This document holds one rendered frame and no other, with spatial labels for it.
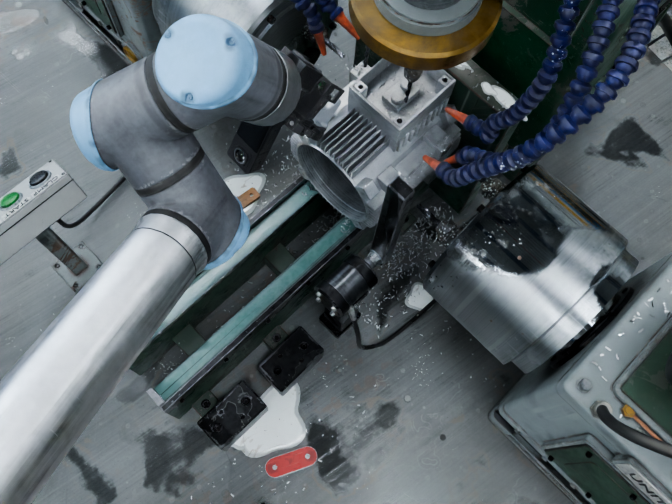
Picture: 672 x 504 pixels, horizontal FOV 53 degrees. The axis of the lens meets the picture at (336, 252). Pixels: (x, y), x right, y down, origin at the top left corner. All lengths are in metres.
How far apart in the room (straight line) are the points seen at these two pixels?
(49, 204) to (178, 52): 0.43
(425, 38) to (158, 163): 0.33
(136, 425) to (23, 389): 0.59
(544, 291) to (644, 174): 0.60
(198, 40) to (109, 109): 0.12
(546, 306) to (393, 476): 0.43
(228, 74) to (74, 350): 0.29
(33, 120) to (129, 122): 0.73
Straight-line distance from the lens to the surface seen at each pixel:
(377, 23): 0.82
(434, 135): 1.05
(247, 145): 0.90
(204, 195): 0.77
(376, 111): 0.98
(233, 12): 1.06
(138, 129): 0.74
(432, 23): 0.80
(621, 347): 0.92
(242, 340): 1.08
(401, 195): 0.80
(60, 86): 1.48
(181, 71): 0.69
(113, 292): 0.69
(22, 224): 1.06
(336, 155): 0.98
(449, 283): 0.95
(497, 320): 0.94
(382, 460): 1.19
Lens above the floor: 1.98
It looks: 71 degrees down
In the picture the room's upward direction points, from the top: 7 degrees clockwise
